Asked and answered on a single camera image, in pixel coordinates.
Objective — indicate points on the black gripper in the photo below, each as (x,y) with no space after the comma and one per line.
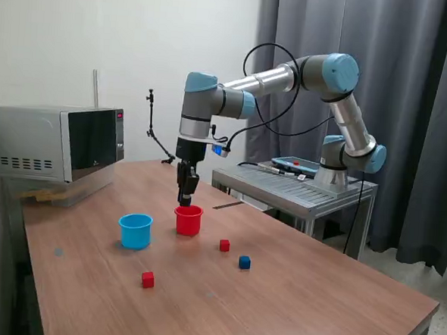
(190,149)

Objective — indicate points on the blue cube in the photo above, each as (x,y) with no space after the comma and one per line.
(244,262)

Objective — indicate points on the silver blue UR5e robot arm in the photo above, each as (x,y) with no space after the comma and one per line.
(267,79)

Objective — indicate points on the red plastic cup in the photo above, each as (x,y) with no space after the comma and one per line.
(188,222)

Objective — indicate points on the black tape strip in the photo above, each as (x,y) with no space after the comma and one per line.
(227,205)

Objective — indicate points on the blue plastic cup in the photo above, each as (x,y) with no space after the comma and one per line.
(136,234)

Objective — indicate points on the red cube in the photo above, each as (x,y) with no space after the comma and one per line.
(224,246)
(148,280)

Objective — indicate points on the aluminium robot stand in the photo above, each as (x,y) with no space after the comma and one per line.
(283,186)

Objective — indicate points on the robot teach pendant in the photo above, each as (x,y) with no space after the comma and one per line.
(295,165)

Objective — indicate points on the white label tag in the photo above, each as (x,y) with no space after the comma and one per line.
(301,177)

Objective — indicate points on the wooden plank pieces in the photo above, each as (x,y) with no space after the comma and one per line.
(43,196)

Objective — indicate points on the grey-blue tape spot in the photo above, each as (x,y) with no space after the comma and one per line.
(58,252)

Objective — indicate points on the silver microwave oven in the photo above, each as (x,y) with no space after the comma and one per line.
(32,137)

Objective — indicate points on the grey curtain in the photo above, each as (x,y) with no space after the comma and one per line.
(415,73)

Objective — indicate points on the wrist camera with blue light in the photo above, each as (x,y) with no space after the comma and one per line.
(220,151)

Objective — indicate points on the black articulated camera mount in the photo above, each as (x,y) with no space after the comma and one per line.
(151,113)

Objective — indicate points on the white wall conduit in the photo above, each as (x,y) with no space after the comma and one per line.
(96,87)

